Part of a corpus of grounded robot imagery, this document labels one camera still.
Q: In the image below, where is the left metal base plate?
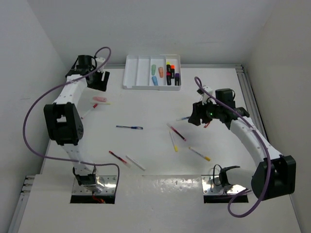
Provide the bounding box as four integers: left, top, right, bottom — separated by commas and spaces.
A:
71, 175, 118, 196

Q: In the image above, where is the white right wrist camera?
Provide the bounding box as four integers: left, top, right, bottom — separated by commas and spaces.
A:
197, 85, 213, 105

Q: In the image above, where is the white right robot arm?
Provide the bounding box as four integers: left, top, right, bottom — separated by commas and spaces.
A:
188, 86, 296, 200

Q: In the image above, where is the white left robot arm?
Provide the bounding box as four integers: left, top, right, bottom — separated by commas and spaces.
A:
44, 55, 107, 192

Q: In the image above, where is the red tip white pen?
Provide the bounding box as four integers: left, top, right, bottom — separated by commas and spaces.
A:
81, 103, 98, 119

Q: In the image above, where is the metal base plate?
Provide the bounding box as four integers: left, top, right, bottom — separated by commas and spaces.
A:
201, 175, 245, 196
71, 175, 118, 196

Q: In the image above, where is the green eraser case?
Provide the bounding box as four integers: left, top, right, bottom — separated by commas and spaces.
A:
151, 64, 156, 76

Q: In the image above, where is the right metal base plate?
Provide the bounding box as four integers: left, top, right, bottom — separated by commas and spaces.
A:
201, 175, 245, 196

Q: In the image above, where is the dark red gel pen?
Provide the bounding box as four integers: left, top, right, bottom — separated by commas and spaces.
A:
167, 123, 187, 141

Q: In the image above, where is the white marker pen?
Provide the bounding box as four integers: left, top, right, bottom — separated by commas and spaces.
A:
125, 155, 146, 171

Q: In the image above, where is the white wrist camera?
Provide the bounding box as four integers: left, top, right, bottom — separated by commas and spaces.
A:
197, 85, 213, 105
95, 57, 106, 68

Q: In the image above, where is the white divided organizer tray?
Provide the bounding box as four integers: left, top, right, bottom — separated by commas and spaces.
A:
122, 54, 181, 91

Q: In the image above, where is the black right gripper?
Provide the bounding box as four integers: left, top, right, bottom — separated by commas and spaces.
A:
189, 98, 222, 126

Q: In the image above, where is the pink cap black highlighter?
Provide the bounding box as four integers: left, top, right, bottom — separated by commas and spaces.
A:
166, 72, 172, 86

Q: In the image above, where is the orange eraser case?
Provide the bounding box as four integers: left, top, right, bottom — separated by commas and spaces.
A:
158, 67, 164, 78

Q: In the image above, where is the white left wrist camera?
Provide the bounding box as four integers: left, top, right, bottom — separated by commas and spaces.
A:
95, 57, 106, 68

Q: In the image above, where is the purple cap black highlighter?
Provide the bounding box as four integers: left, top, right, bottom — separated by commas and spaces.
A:
174, 73, 180, 86

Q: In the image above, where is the pink eraser case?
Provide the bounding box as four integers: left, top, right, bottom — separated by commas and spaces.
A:
92, 96, 107, 102

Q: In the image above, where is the yellow cap black highlighter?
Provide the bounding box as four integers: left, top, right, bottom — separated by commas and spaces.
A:
166, 62, 171, 72

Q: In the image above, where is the blue gel pen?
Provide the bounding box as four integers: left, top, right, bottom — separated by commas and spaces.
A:
176, 116, 190, 121

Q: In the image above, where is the blue ballpoint pen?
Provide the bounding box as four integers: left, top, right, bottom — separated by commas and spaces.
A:
116, 125, 143, 130

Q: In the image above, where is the orange cap highlighter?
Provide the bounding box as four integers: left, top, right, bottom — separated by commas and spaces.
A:
171, 65, 175, 77

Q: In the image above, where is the blue eraser case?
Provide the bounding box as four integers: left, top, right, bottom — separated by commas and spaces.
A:
152, 76, 158, 86

